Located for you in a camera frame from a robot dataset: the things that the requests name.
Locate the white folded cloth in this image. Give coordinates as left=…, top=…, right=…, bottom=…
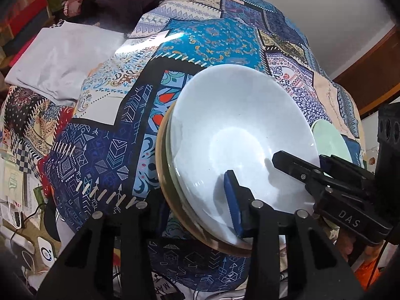
left=4, top=20, right=129, bottom=107

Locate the brown wooden door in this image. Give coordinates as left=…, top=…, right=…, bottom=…
left=333, top=22, right=400, bottom=116

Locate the person's orange clothing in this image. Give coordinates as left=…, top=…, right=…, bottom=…
left=354, top=247, right=386, bottom=293

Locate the patchwork patterned tablecloth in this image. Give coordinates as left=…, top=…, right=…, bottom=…
left=44, top=0, right=368, bottom=291

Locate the dark patterned bedsheet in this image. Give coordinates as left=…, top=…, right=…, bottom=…
left=0, top=84, right=76, bottom=176

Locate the white charger device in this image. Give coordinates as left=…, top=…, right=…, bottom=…
left=37, top=235, right=58, bottom=263

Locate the person's right hand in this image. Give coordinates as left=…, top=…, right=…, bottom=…
left=337, top=229, right=357, bottom=258

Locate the red box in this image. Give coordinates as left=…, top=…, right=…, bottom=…
left=0, top=0, right=47, bottom=35

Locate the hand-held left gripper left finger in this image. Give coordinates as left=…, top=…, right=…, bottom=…
left=36, top=189, right=171, bottom=300

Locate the green plate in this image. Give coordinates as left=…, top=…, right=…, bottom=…
left=311, top=119, right=355, bottom=179

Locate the white bowl with black spots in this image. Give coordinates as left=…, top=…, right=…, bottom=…
left=169, top=64, right=321, bottom=247

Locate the pink bowl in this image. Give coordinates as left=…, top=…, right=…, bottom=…
left=155, top=106, right=254, bottom=252

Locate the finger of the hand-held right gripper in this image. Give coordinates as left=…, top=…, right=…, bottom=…
left=319, top=154, right=376, bottom=188
left=272, top=150, right=332, bottom=194

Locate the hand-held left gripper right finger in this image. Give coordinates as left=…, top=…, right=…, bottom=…
left=223, top=169, right=365, bottom=300

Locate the pile of loose papers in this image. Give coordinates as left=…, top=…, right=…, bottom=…
left=0, top=156, right=44, bottom=226

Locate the black clothes pile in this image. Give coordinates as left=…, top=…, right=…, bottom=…
left=78, top=0, right=188, bottom=33

